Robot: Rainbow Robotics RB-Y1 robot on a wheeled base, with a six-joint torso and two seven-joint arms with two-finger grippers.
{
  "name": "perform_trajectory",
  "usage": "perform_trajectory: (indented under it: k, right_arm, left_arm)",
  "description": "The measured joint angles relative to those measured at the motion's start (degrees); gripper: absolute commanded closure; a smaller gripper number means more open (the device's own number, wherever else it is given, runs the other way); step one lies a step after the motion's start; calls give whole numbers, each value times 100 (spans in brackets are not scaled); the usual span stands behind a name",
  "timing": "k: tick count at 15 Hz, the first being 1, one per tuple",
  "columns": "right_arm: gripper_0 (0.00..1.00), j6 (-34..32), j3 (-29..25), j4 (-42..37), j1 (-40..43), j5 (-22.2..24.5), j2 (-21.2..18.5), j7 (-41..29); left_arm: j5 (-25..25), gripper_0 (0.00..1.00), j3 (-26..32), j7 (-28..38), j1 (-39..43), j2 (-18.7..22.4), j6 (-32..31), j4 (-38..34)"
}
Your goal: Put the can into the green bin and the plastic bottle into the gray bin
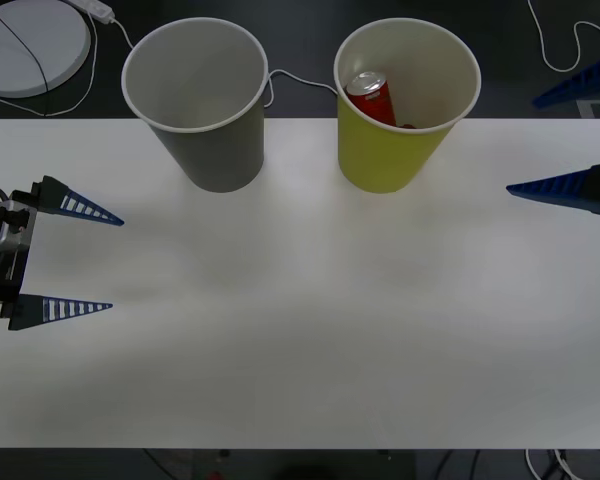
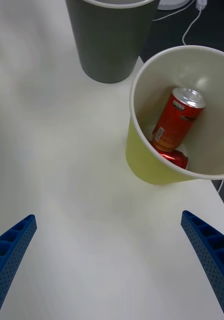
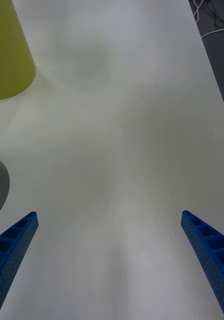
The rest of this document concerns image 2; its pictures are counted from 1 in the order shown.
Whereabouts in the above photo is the grey plastic bin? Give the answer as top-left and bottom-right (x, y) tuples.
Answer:
(65, 0), (157, 85)

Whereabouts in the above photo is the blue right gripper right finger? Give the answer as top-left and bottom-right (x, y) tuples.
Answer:
(180, 210), (224, 320)

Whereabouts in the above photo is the yellow-green plastic bin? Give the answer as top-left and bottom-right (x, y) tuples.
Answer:
(125, 44), (224, 186)

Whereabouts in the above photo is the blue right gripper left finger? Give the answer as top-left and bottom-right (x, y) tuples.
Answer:
(0, 214), (38, 320)

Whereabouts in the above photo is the white cable with plug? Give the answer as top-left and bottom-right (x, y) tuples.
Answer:
(182, 0), (209, 47)

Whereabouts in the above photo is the red drink can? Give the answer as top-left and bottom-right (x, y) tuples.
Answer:
(151, 87), (207, 153)

